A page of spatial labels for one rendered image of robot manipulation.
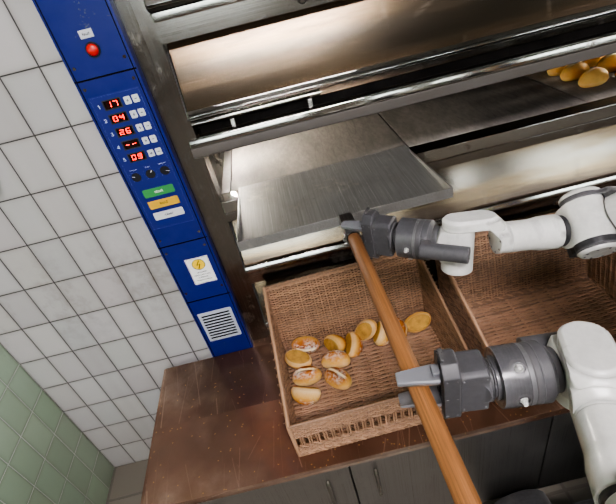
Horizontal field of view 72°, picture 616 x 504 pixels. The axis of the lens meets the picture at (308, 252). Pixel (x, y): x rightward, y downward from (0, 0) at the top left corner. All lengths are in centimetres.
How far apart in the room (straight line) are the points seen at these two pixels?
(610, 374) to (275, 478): 96
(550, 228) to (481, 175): 57
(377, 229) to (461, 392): 42
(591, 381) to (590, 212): 44
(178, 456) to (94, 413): 66
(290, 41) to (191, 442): 121
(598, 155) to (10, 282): 194
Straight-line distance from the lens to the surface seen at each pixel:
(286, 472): 136
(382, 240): 96
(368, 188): 121
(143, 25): 122
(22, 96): 134
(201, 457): 148
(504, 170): 155
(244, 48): 122
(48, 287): 163
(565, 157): 165
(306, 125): 110
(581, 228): 99
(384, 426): 134
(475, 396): 68
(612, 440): 61
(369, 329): 151
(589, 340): 69
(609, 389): 65
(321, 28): 123
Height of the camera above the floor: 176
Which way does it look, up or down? 35 degrees down
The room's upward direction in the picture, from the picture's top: 14 degrees counter-clockwise
